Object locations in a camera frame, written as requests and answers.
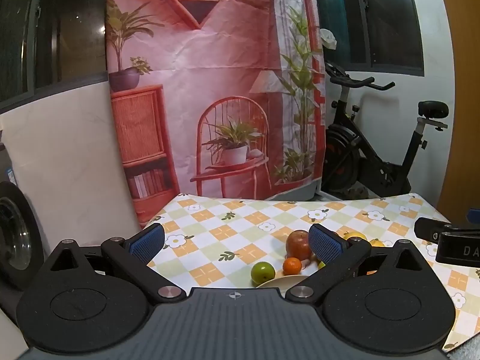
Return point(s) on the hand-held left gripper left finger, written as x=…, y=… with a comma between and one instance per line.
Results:
x=144, y=243

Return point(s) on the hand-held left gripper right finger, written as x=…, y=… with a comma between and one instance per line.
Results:
x=325, y=244

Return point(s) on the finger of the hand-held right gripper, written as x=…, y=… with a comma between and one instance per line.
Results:
x=427, y=228

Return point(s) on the dark red apple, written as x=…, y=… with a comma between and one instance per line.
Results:
x=296, y=245

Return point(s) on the round yellow lemon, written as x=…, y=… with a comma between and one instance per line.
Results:
x=355, y=236

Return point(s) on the orange tangerine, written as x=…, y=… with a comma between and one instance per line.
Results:
x=291, y=266

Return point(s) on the oval yellow lemon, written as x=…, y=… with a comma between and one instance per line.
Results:
x=377, y=243

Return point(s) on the beige round plate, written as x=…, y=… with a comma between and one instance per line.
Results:
x=281, y=282

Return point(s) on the green apple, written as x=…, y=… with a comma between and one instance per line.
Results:
x=262, y=273

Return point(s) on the checked floral tablecloth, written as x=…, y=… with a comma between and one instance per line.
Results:
x=232, y=232

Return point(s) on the black exercise bike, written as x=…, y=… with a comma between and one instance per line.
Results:
x=360, y=146

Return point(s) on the brown wooden door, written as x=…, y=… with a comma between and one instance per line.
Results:
x=465, y=120

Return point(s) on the front-loading washing machine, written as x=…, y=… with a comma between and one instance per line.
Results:
x=15, y=232

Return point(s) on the pink printed backdrop cloth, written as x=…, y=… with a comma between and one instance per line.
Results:
x=210, y=63

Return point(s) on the white plastic bag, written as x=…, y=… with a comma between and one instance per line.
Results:
x=328, y=38

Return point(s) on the dark glass window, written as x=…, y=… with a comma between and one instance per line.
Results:
x=382, y=18
x=75, y=26

